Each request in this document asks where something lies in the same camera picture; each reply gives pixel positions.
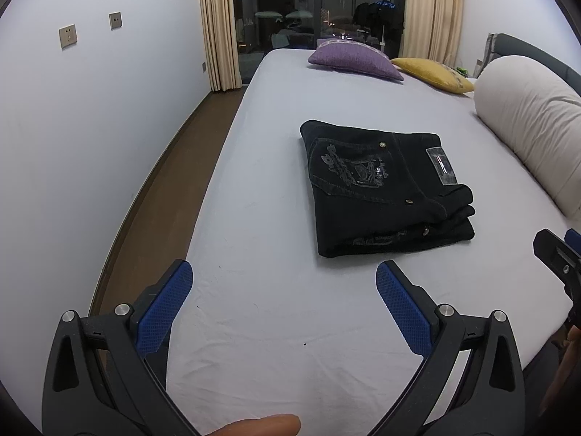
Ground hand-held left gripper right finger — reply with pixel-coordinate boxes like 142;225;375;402
363;260;527;436

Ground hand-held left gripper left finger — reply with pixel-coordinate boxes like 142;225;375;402
41;259;201;436

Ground black denim pants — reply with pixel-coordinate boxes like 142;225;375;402
300;119;476;259

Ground person's left hand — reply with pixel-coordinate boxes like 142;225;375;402
212;413;301;436

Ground white bolster pillow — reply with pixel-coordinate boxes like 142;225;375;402
473;55;581;219

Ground dark grey headboard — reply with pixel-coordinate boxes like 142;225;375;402
483;33;581;97

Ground white bed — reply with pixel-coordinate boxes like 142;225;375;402
164;48;577;436

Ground yellow pillow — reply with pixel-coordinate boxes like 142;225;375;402
391;57;475;95

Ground purple pillow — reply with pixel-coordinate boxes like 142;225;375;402
308;39;405;81

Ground beige curtain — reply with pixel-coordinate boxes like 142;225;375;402
405;0;466;68
197;0;244;93

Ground hanging black clothes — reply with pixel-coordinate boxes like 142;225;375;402
351;1;405;56

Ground glass balcony door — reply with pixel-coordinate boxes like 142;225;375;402
231;0;408;86

